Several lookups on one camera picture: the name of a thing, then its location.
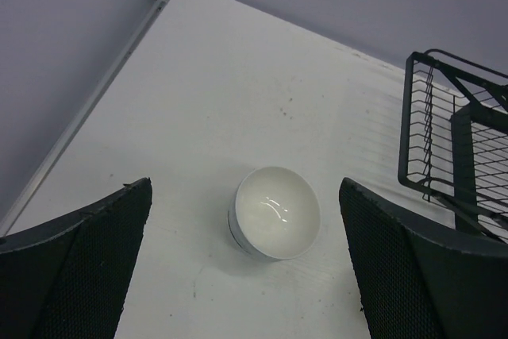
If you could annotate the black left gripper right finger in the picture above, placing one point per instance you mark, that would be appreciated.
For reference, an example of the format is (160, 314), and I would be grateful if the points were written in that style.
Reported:
(418, 278)

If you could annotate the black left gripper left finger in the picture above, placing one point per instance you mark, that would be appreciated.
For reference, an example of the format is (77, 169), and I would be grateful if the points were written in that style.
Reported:
(69, 277)

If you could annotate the white bowl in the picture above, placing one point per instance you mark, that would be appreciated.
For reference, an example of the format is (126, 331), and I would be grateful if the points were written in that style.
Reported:
(274, 214)

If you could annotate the black wire dish rack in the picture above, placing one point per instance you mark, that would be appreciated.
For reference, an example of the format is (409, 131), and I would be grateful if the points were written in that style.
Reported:
(453, 139)

